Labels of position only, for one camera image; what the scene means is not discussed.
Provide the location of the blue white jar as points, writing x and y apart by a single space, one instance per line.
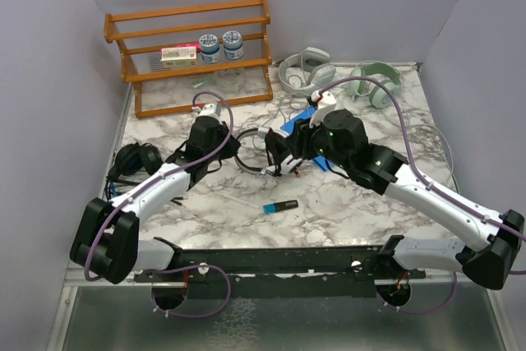
233 45
209 48

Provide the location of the white stick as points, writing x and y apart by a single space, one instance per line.
240 201

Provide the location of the left blue white jar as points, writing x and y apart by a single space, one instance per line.
209 48

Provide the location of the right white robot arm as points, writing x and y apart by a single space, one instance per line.
486 242

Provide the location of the white red box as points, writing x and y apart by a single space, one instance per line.
184 56

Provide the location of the black blue headphones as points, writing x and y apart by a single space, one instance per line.
129 160

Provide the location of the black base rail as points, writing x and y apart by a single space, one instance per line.
305 272

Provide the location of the right blue white jar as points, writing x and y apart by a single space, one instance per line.
233 45

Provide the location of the black white headphones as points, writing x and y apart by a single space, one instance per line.
280 161

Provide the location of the grey white headphones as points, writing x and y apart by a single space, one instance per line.
316 67

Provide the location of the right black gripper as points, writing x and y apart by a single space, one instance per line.
300 139

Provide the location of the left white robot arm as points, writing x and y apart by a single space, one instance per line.
107 243

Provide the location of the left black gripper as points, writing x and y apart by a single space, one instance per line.
233 146

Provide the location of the wooden shelf rack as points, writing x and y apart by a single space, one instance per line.
159 90

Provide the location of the mint green headphones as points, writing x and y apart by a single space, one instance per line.
384 73

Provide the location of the blue black highlighter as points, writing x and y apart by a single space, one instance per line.
280 206

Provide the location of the blue notebook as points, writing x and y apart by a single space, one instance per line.
288 128

